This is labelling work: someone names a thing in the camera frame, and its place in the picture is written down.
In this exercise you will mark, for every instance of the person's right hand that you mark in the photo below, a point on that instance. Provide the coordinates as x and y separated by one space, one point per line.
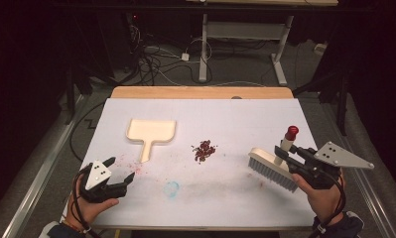
321 201

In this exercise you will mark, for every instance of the white metal desk frame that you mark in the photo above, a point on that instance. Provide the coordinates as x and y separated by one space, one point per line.
241 30

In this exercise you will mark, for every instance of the person's left hand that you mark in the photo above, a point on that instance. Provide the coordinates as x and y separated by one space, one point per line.
86 211

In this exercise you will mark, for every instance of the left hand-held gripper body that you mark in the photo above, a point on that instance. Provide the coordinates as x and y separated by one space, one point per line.
98 177

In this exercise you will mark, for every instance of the aluminium floor rail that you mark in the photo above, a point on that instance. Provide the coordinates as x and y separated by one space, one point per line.
36 185
375 198

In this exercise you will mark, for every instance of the white table cover sheet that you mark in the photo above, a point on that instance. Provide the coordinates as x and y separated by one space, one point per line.
202 119

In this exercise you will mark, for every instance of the black metal stand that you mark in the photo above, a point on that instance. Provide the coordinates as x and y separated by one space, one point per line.
69 105
342 109

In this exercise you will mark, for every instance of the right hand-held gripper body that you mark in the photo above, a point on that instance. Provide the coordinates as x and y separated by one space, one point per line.
337 158

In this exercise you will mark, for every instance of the white power adapter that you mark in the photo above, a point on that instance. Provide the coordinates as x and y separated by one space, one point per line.
185 57

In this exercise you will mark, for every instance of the pile of red scraps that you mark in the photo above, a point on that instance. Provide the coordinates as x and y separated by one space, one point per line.
203 150

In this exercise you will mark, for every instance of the wooden table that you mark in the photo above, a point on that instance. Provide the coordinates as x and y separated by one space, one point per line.
185 92

